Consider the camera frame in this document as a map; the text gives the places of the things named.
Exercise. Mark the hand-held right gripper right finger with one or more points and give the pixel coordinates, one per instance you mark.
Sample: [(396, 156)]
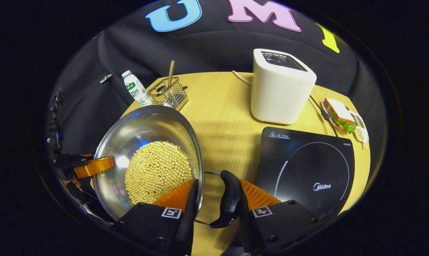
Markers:
[(282, 224)]

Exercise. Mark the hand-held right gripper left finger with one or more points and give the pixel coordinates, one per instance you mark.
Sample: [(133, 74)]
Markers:
[(190, 213)]

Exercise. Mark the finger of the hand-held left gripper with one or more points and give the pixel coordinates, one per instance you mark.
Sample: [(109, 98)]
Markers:
[(93, 167)]

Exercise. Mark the pile of soybeans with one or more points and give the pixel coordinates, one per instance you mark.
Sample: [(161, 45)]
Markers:
[(154, 170)]

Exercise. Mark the black induction cooktop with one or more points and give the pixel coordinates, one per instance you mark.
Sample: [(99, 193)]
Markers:
[(307, 167)]

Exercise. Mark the white bottle with green label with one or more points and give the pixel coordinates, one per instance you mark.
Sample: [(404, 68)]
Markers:
[(136, 89)]

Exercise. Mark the small pale clip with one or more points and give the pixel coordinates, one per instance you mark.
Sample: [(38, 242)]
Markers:
[(106, 78)]

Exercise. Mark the white divided seed tray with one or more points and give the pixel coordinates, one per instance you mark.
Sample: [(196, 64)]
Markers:
[(360, 135)]

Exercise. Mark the sandwich with lettuce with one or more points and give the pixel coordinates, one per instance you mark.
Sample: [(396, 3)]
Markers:
[(337, 110)]

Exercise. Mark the white toaster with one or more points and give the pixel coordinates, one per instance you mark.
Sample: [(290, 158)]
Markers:
[(278, 96)]

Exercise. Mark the black backdrop cloth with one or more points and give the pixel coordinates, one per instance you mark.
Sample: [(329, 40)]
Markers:
[(207, 49)]

